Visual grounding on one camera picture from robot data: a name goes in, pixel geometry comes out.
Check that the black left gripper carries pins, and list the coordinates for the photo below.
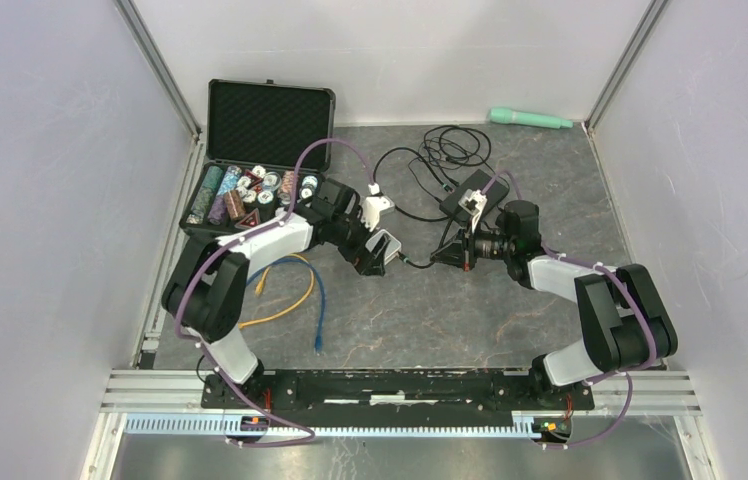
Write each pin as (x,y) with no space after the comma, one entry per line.
(365,262)

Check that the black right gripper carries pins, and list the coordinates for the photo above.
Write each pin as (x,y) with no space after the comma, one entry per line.
(461,250)

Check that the white network switch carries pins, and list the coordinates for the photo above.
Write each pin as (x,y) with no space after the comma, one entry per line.
(381,243)

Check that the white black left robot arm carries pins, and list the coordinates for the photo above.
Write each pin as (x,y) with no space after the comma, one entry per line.
(205,292)

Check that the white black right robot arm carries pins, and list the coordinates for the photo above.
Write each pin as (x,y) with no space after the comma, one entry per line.
(623,321)

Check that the black router box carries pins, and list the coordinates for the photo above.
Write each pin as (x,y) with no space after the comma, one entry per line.
(476,181)

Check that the mint green flashlight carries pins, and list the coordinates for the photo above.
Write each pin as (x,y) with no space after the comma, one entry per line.
(507,116)

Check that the black poker chip case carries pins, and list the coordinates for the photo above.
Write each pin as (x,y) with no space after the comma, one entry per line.
(255,134)

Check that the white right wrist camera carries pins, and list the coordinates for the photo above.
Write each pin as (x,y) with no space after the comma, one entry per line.
(473,203)

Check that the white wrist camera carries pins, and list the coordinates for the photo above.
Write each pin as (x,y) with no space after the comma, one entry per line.
(473,203)
(374,207)

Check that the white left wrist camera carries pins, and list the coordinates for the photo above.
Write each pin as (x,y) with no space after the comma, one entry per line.
(374,207)

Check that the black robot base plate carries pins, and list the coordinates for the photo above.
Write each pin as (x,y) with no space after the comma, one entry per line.
(374,398)

